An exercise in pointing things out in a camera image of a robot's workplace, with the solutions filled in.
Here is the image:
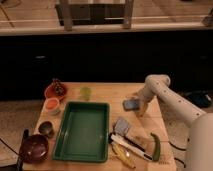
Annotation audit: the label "black tool at table edge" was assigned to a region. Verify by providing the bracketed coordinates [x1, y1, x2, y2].
[16, 129, 29, 171]

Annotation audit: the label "wooden frame stand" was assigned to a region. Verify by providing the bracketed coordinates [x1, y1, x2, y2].
[55, 0, 134, 31]

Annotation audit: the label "red bowl with pinecone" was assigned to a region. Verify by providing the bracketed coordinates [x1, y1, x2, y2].
[44, 79, 67, 100]

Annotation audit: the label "small green cup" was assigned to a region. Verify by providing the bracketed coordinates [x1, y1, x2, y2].
[80, 87, 91, 101]

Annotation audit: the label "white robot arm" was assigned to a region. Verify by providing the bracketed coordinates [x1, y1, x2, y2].
[137, 74, 213, 171]

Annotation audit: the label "dark red bowl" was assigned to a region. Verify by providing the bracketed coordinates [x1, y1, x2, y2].
[22, 134, 49, 164]

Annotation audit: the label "small dark metal cup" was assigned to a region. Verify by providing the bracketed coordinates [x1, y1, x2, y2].
[38, 121, 54, 138]

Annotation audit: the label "yellow banana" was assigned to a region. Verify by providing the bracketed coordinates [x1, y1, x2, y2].
[111, 142, 135, 169]

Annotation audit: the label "green plastic tray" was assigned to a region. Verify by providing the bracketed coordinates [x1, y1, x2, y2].
[52, 102, 110, 163]

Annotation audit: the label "blue sponge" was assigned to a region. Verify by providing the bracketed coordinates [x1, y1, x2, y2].
[123, 99, 139, 111]

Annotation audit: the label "green chili pepper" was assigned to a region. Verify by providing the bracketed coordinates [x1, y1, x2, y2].
[150, 133, 161, 162]

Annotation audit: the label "grey scrub brush block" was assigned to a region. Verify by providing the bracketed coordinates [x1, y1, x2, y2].
[113, 117, 148, 150]

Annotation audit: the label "black cable on floor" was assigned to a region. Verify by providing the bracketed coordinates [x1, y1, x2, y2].
[168, 90, 213, 168]

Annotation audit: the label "white cup orange contents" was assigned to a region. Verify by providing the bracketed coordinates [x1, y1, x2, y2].
[44, 98, 60, 115]

